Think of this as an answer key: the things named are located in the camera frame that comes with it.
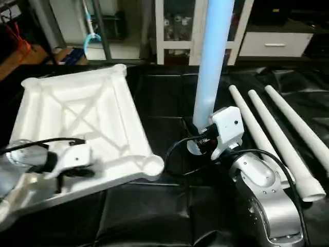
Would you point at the white plastic table leg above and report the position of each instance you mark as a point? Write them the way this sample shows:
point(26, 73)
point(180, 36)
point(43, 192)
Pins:
point(213, 62)
point(300, 126)
point(282, 144)
point(252, 123)

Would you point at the white plastic table top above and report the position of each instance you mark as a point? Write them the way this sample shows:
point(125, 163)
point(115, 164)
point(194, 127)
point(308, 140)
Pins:
point(92, 103)

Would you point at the black mat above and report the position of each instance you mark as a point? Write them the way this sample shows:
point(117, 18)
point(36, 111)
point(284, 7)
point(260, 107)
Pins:
point(169, 103)

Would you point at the white glass-door cabinet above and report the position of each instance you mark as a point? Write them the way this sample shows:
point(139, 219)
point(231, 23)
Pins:
point(159, 31)

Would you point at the white drawer unit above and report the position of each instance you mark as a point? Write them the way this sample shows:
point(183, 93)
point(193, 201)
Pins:
point(272, 45)

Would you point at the blue box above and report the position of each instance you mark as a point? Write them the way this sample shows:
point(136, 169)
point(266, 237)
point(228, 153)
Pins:
point(77, 56)

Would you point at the dark metal stand pole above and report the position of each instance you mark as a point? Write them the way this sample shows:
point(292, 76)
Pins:
point(103, 31)

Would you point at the grey metal stand pole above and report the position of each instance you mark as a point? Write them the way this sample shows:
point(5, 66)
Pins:
point(46, 23)

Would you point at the teal and white pole tool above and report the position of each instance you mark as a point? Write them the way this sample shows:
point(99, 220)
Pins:
point(88, 15)

